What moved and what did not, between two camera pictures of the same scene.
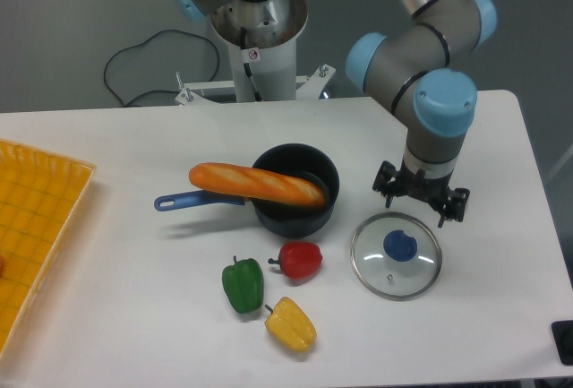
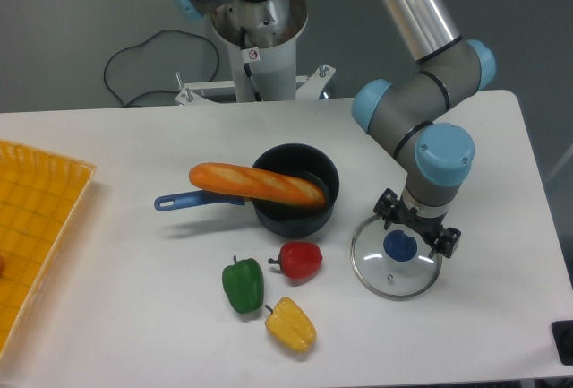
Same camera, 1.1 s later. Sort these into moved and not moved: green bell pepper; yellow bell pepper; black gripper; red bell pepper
Moved: black gripper
Not moved: red bell pepper; green bell pepper; yellow bell pepper
